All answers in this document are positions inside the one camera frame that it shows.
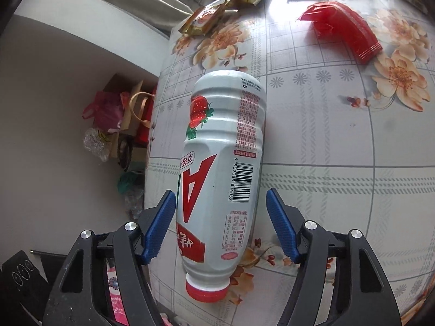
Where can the pink plastic bag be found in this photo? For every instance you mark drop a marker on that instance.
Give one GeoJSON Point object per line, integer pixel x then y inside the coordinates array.
{"type": "Point", "coordinates": [106, 111]}

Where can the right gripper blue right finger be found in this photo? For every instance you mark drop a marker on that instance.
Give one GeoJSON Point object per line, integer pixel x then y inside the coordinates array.
{"type": "Point", "coordinates": [287, 222]}

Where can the red plastic wrapper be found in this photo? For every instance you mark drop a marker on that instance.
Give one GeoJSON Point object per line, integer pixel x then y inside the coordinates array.
{"type": "Point", "coordinates": [334, 19]}

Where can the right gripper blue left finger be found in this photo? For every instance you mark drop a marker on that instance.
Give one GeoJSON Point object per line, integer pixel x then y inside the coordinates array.
{"type": "Point", "coordinates": [154, 223]}

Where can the red gift bag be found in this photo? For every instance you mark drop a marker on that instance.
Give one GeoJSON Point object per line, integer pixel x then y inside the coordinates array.
{"type": "Point", "coordinates": [138, 106]}

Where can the white strawberry milk bottle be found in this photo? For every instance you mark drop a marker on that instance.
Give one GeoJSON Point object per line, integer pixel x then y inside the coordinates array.
{"type": "Point", "coordinates": [218, 180]}

